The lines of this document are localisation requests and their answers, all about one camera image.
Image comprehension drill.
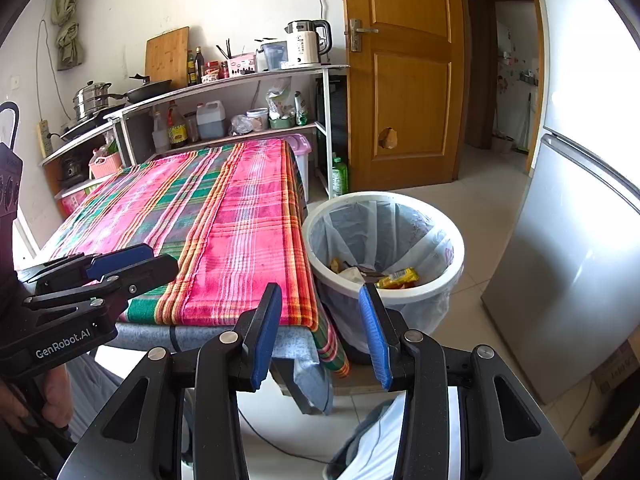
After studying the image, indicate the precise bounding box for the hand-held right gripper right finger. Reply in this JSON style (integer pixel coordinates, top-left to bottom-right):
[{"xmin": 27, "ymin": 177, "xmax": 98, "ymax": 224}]
[{"xmin": 357, "ymin": 282, "xmax": 583, "ymax": 480}]

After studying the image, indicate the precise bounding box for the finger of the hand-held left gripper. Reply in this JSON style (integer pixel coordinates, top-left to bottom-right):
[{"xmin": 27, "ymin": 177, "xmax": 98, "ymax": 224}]
[
  {"xmin": 22, "ymin": 254, "xmax": 179, "ymax": 313},
  {"xmin": 17, "ymin": 243, "xmax": 153, "ymax": 283}
]

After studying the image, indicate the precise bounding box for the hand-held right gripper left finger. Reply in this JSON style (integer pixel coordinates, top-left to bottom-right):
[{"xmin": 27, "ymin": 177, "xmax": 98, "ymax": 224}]
[{"xmin": 60, "ymin": 282, "xmax": 283, "ymax": 480}]

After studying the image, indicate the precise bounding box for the yellow printed snack wrapper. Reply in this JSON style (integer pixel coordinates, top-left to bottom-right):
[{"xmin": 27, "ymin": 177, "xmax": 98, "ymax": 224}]
[{"xmin": 375, "ymin": 266, "xmax": 418, "ymax": 289}]

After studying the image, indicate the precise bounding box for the white lined trash bin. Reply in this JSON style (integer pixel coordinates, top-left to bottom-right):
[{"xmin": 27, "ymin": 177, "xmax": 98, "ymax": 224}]
[{"xmin": 302, "ymin": 191, "xmax": 466, "ymax": 361}]

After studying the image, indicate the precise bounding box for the person's left hand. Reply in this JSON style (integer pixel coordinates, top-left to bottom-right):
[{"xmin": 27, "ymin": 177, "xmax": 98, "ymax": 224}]
[{"xmin": 0, "ymin": 365, "xmax": 76, "ymax": 433}]

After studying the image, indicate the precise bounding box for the grey underlay cloth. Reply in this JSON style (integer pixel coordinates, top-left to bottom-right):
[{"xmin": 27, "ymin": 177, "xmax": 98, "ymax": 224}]
[{"xmin": 115, "ymin": 322, "xmax": 335, "ymax": 416}]

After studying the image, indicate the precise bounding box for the dark table leg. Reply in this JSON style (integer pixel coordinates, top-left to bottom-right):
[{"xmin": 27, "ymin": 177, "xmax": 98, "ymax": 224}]
[{"xmin": 272, "ymin": 360, "xmax": 326, "ymax": 416}]

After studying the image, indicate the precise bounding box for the red storage box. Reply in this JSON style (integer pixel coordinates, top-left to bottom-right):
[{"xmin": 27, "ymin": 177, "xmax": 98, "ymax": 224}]
[{"xmin": 55, "ymin": 182, "xmax": 96, "ymax": 218}]

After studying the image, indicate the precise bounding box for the grey white garment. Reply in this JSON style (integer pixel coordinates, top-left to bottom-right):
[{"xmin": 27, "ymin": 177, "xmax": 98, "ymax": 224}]
[{"xmin": 325, "ymin": 385, "xmax": 476, "ymax": 480}]

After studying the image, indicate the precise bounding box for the pink plastic basket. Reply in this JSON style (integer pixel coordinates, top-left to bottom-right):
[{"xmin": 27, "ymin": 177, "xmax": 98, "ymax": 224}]
[{"xmin": 89, "ymin": 151, "xmax": 123, "ymax": 179}]

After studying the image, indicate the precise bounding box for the plaid pink green tablecloth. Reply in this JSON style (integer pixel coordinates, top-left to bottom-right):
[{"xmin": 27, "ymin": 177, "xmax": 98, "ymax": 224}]
[{"xmin": 37, "ymin": 139, "xmax": 351, "ymax": 376}]

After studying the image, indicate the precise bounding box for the low metal shelf rack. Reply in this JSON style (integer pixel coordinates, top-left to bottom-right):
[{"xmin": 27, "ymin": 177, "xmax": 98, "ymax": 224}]
[{"xmin": 40, "ymin": 120, "xmax": 126, "ymax": 218}]

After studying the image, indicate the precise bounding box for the clear plastic bottle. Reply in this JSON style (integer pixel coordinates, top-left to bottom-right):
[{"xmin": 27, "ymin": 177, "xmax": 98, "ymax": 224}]
[{"xmin": 151, "ymin": 111, "xmax": 170, "ymax": 153}]

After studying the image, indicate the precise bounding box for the dark hanging bag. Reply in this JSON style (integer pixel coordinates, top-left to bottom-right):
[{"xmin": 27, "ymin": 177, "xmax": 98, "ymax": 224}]
[{"xmin": 0, "ymin": 102, "xmax": 25, "ymax": 266}]

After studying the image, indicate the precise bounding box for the black induction cooker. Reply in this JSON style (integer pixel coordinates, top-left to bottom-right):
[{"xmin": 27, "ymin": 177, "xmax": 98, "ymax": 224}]
[{"xmin": 60, "ymin": 112, "xmax": 118, "ymax": 142}]

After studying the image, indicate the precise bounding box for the yellow label sauce bottle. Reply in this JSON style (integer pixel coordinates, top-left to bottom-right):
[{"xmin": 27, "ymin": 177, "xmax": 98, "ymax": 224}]
[{"xmin": 166, "ymin": 101, "xmax": 189, "ymax": 150}]

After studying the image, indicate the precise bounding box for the plastic jug of dark liquid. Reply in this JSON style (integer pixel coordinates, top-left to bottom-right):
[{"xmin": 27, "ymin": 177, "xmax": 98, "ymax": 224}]
[{"xmin": 196, "ymin": 101, "xmax": 227, "ymax": 141}]

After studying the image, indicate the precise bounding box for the steel steamer pot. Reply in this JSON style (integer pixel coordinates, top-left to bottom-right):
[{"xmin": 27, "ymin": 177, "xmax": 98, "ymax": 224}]
[{"xmin": 72, "ymin": 81, "xmax": 113, "ymax": 121}]

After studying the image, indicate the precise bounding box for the green plastic bottle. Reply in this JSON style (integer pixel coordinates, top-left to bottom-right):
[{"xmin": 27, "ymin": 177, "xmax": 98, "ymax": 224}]
[{"xmin": 331, "ymin": 156, "xmax": 349, "ymax": 197}]

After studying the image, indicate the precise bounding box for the black frying pan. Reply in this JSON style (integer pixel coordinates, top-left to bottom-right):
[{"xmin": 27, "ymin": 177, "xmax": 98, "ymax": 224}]
[{"xmin": 102, "ymin": 76, "xmax": 173, "ymax": 103}]

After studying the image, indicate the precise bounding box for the pink lidded storage box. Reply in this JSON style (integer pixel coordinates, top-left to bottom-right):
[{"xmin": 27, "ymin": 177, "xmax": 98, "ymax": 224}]
[{"xmin": 285, "ymin": 134, "xmax": 313, "ymax": 201}]

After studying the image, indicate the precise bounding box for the silver refrigerator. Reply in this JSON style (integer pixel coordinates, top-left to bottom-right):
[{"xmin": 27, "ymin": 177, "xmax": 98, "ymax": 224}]
[{"xmin": 481, "ymin": 10, "xmax": 640, "ymax": 406}]

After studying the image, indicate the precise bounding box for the wooden cutting board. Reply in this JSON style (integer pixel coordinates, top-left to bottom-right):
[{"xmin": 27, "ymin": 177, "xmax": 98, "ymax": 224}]
[{"xmin": 145, "ymin": 26, "xmax": 190, "ymax": 88}]

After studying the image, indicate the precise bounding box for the white green food bag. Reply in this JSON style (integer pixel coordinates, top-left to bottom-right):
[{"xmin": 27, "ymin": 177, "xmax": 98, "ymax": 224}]
[{"xmin": 265, "ymin": 85, "xmax": 296, "ymax": 121}]

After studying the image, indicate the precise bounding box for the hanging grey-green cloth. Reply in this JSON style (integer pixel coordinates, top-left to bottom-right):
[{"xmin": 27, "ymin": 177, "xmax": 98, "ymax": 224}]
[{"xmin": 52, "ymin": 0, "xmax": 86, "ymax": 72}]

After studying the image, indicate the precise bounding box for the pink utensil holder box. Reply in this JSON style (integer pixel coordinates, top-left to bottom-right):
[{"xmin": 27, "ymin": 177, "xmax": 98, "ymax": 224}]
[{"xmin": 227, "ymin": 55, "xmax": 257, "ymax": 77}]

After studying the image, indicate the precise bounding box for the tall white metal shelf rack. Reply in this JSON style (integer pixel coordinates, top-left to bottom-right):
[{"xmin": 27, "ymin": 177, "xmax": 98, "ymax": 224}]
[{"xmin": 107, "ymin": 64, "xmax": 351, "ymax": 198}]

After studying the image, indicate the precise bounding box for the cardboard box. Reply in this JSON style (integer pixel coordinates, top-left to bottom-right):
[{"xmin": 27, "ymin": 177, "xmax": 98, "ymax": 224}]
[{"xmin": 592, "ymin": 337, "xmax": 640, "ymax": 393}]

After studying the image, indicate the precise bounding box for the wooden door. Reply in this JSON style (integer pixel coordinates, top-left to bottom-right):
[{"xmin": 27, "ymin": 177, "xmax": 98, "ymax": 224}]
[{"xmin": 341, "ymin": 0, "xmax": 471, "ymax": 193}]

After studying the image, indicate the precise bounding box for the water filter pitcher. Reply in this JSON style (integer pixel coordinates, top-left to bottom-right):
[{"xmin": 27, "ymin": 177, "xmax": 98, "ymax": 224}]
[{"xmin": 259, "ymin": 41, "xmax": 288, "ymax": 72}]

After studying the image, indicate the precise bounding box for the white electric kettle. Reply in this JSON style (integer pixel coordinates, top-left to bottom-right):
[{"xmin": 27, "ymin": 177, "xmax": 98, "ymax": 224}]
[{"xmin": 281, "ymin": 19, "xmax": 332, "ymax": 70}]

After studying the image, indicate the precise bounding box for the black floor cable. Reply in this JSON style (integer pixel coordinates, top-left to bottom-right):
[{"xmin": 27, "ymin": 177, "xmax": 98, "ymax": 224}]
[{"xmin": 237, "ymin": 407, "xmax": 331, "ymax": 463}]

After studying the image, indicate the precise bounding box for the wooden door frame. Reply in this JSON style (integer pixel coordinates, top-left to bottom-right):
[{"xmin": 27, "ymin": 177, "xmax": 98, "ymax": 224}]
[{"xmin": 467, "ymin": 0, "xmax": 546, "ymax": 171}]

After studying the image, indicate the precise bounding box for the metal door handle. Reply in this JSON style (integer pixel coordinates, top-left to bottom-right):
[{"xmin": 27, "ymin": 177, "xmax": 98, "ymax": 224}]
[{"xmin": 348, "ymin": 18, "xmax": 379, "ymax": 52}]

